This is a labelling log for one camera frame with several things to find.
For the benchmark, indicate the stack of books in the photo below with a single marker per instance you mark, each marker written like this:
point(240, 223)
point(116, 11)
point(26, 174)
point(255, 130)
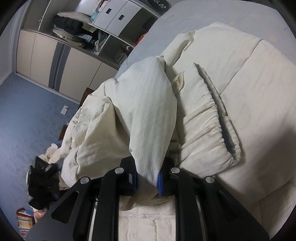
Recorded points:
point(24, 223)

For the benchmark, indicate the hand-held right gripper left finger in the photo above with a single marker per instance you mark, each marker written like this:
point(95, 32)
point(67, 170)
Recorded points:
point(133, 183)

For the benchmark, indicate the brown wooden headboard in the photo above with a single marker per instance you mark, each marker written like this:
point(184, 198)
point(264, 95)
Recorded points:
point(89, 96)

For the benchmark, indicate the shelf unit with white drawers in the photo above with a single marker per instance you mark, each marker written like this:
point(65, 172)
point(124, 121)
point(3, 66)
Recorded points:
point(120, 16)

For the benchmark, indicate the black racket bag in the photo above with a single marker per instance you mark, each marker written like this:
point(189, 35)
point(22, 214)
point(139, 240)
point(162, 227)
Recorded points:
point(159, 4)

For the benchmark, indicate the pile of clothes in wardrobe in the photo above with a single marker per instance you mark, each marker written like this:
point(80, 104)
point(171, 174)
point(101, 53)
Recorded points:
point(69, 27)

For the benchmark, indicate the bed with light blue sheet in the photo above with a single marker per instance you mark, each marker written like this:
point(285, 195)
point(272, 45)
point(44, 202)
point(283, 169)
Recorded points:
point(208, 11)

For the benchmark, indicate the beige sliding-door wardrobe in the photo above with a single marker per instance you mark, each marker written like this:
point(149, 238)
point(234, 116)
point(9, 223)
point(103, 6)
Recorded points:
point(46, 58)

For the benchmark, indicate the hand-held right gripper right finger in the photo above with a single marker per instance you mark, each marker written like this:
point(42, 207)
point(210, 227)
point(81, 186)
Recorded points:
point(159, 183)

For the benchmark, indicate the white wall socket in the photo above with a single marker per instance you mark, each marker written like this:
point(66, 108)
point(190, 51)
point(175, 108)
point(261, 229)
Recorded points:
point(64, 109)

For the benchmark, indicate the white hooded puffer jacket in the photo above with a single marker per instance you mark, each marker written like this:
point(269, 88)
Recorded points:
point(150, 104)

